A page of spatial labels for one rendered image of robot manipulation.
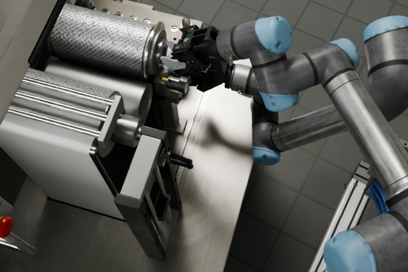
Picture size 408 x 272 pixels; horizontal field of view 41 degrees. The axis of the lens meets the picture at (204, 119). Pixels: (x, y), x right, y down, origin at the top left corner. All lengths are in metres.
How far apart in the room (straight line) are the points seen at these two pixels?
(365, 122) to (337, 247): 0.26
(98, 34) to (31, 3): 0.77
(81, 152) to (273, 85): 0.41
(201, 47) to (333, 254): 0.51
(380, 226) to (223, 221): 0.61
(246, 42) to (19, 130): 0.48
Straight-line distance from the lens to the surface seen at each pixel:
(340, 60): 1.17
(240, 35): 1.13
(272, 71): 1.12
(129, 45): 1.31
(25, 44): 0.56
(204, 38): 1.17
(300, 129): 1.39
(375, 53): 1.31
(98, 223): 1.58
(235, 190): 1.57
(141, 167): 1.03
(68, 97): 1.12
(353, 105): 1.13
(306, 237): 2.49
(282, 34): 1.10
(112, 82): 1.35
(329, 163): 2.61
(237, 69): 1.44
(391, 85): 1.27
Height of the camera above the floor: 2.40
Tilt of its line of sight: 66 degrees down
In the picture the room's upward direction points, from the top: 3 degrees counter-clockwise
